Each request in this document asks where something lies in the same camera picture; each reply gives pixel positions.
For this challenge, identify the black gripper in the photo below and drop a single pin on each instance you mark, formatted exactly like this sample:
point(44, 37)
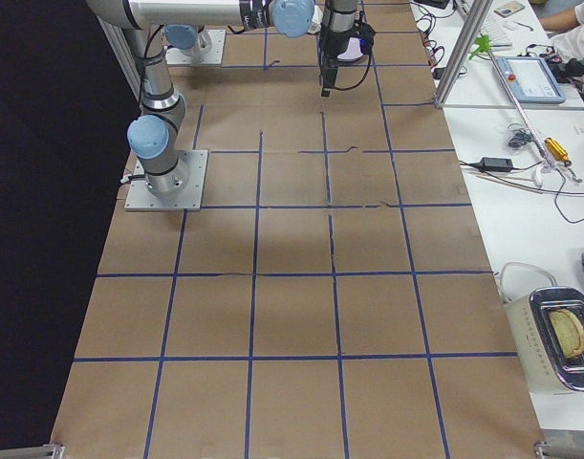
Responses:
point(331, 46)

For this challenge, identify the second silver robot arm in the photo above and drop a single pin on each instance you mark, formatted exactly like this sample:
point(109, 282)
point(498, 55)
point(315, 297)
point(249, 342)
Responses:
point(188, 39)

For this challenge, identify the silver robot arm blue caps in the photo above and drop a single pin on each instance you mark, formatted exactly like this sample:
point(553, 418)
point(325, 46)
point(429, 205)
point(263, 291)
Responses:
point(147, 26)

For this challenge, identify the green plastic clip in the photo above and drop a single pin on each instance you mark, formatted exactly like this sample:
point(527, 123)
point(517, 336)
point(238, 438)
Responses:
point(482, 47)

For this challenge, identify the wooden chopstick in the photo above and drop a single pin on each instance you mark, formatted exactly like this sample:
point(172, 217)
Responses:
point(505, 182)

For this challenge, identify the black power adapter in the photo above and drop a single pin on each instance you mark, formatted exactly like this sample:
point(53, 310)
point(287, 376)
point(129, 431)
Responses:
point(490, 164)

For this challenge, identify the white keyboard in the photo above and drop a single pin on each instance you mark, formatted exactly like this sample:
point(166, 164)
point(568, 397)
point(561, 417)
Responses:
point(498, 37)

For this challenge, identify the smartphone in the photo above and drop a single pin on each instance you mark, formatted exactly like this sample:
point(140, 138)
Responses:
point(508, 9)

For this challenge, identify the brown paper table cover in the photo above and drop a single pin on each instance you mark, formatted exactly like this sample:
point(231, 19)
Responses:
point(332, 298)

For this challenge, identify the blue teach pendant tablet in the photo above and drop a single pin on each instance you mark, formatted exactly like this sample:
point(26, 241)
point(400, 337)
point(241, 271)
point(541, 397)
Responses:
point(530, 79)

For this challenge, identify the long silver reacher stick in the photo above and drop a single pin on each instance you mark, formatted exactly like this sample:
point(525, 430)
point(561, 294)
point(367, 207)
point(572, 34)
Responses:
point(549, 162)

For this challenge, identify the person in white shirt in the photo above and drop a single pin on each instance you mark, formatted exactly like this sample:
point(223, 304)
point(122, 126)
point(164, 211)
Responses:
point(568, 36)

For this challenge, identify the cream toaster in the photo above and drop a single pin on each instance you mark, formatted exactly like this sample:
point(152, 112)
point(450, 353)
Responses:
point(547, 370)

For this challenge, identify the toast slice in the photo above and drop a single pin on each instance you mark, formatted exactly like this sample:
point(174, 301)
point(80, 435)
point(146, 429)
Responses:
point(569, 332)

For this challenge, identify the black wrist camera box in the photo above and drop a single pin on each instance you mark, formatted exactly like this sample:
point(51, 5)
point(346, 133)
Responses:
point(366, 36)

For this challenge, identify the aluminium frame post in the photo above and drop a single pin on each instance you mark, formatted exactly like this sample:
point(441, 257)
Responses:
point(470, 30)

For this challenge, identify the yellow handled tool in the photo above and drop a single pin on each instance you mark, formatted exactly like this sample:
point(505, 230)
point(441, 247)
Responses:
point(558, 152)

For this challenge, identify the right corner metal bracket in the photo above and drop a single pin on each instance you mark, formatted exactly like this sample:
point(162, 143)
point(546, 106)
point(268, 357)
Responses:
point(546, 450)

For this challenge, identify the corner metal bracket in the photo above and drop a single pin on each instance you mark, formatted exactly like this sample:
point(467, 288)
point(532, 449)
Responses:
point(48, 451)
point(546, 450)

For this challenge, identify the left corner metal bracket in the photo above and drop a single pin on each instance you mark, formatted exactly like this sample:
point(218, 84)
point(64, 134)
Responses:
point(48, 451)

